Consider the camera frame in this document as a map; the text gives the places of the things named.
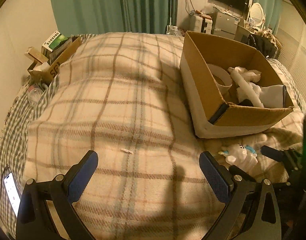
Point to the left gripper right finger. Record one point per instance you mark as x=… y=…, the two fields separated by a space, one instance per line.
x=256 y=201

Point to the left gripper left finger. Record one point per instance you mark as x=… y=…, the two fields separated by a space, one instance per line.
x=34 y=219

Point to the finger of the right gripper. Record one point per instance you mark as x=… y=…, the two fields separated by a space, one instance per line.
x=245 y=177
x=290 y=157

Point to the white cat figurine blue star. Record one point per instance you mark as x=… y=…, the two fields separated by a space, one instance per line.
x=242 y=156

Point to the white long tube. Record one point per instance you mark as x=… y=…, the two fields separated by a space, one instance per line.
x=248 y=90

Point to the smartphone with lit screen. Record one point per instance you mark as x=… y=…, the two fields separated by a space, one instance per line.
x=12 y=193

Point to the green checked bed sheet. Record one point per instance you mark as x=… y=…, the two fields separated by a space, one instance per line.
x=14 y=144

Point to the brown cardboard box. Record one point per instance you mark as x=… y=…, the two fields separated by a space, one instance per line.
x=231 y=88

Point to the white tape roll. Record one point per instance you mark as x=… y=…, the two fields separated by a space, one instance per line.
x=222 y=78

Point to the black jacket on chair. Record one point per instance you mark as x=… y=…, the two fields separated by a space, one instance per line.
x=266 y=43

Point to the plaid beige blanket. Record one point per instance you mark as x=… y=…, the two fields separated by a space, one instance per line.
x=121 y=95

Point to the white oval mirror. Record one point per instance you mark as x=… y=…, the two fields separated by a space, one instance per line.
x=256 y=16

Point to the grey mini fridge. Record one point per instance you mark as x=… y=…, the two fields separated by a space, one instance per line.
x=224 y=25

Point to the bedside cardboard box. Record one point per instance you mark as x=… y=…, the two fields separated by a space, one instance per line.
x=47 y=73

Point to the white suitcase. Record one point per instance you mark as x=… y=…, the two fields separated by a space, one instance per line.
x=201 y=24

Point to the large clear water jug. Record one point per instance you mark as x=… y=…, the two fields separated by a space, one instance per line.
x=173 y=30

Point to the green curtain at right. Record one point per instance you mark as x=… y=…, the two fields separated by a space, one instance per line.
x=272 y=10

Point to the green curtain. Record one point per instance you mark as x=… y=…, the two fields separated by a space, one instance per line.
x=103 y=16
x=272 y=10

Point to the green white carton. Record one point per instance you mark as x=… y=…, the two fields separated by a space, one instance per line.
x=52 y=42

